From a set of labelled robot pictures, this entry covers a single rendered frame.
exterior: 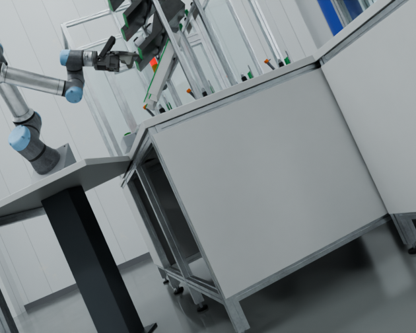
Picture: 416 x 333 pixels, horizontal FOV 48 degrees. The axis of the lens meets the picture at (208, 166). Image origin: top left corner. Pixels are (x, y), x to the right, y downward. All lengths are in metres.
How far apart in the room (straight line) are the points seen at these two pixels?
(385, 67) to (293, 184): 0.52
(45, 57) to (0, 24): 0.82
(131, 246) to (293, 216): 4.75
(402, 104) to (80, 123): 5.32
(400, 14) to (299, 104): 0.53
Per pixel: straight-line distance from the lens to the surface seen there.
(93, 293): 2.44
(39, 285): 7.11
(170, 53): 2.03
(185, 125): 1.68
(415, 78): 1.56
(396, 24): 1.55
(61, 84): 2.21
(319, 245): 1.80
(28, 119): 2.48
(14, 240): 7.17
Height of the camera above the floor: 0.56
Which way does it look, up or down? 2 degrees up
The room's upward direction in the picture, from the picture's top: 24 degrees counter-clockwise
